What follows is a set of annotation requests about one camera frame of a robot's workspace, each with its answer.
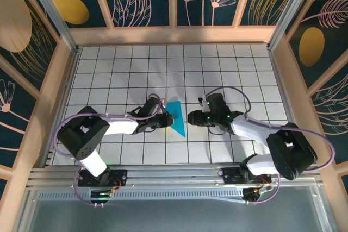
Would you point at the aluminium frame post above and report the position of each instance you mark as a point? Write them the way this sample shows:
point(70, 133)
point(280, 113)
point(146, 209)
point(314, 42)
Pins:
point(51, 6)
point(291, 6)

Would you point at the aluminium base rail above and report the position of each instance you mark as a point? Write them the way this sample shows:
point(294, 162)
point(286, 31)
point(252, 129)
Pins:
point(174, 175)

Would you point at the blue paper sheet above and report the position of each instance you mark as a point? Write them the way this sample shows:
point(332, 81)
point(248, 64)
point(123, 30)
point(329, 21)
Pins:
point(176, 118)

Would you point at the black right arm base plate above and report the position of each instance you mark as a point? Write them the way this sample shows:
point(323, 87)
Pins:
point(231, 179)

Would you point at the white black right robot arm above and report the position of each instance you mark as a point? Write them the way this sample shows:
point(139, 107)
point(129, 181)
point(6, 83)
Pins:
point(247, 130)

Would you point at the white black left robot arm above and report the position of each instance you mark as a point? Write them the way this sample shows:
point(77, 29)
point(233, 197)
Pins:
point(119, 128)

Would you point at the grey translucent panel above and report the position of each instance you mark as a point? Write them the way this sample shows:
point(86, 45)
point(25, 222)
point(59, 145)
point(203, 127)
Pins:
point(174, 215)

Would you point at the small controller board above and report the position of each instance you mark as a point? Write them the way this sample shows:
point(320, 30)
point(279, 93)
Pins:
point(102, 194)
point(255, 191)

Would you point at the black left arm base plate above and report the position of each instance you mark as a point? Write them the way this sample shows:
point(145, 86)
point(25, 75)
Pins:
point(119, 175)

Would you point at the aluminium side rail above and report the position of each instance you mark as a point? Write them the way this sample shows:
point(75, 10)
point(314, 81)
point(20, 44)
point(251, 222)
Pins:
point(280, 80)
point(69, 80)

